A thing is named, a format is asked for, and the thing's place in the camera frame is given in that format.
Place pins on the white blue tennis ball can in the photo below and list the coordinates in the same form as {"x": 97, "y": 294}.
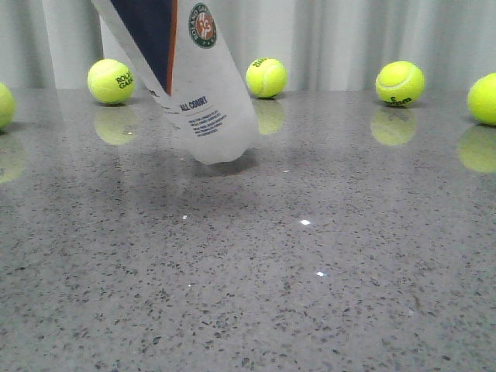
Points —
{"x": 181, "y": 57}

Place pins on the yellow tennis ball far right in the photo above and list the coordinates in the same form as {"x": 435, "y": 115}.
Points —
{"x": 481, "y": 99}

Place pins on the white pleated curtain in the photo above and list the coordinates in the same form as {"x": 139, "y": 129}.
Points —
{"x": 325, "y": 45}

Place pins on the Roland Garros tennis ball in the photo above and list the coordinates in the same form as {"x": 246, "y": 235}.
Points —
{"x": 110, "y": 82}

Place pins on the Wilson 3 tennis ball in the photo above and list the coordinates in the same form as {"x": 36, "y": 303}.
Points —
{"x": 400, "y": 83}

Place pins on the yellow tennis ball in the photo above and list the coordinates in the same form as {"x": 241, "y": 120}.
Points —
{"x": 481, "y": 99}
{"x": 266, "y": 77}

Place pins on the yellow tennis ball left edge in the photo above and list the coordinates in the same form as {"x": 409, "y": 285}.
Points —
{"x": 7, "y": 106}

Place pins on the yellow tennis ball middle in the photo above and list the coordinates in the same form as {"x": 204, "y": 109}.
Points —
{"x": 266, "y": 77}

